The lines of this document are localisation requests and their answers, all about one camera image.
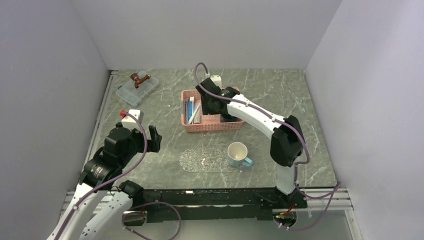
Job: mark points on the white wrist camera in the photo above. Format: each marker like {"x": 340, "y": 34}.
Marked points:
{"x": 217, "y": 80}
{"x": 129, "y": 122}

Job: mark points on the blue toothpaste tube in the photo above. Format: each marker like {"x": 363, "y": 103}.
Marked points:
{"x": 189, "y": 104}

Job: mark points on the white red toothpaste tube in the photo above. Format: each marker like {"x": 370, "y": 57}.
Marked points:
{"x": 196, "y": 117}

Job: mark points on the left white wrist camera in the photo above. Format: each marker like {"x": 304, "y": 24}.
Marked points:
{"x": 129, "y": 122}

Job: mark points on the dark blue mug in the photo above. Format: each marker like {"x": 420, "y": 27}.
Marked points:
{"x": 230, "y": 118}

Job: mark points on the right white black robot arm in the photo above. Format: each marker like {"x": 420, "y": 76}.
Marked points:
{"x": 285, "y": 133}

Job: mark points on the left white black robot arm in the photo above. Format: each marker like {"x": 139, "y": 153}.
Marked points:
{"x": 79, "y": 222}

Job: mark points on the clear plastic organizer box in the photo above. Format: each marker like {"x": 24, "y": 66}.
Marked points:
{"x": 133, "y": 96}

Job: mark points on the white and blue mug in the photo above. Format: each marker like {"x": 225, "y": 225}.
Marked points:
{"x": 237, "y": 155}

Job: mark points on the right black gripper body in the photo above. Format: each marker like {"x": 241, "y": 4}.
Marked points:
{"x": 207, "y": 108}

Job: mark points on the clear textured oval tray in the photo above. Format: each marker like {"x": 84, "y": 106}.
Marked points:
{"x": 206, "y": 160}

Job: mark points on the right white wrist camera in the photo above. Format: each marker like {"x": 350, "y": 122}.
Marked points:
{"x": 217, "y": 80}

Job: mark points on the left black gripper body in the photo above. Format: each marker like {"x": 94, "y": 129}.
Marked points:
{"x": 137, "y": 143}

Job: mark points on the white toothbrush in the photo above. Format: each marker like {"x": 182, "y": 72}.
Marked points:
{"x": 194, "y": 118}

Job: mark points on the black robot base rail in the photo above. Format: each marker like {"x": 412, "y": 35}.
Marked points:
{"x": 160, "y": 205}

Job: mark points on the pink plastic basket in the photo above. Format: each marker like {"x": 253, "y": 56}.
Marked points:
{"x": 207, "y": 122}

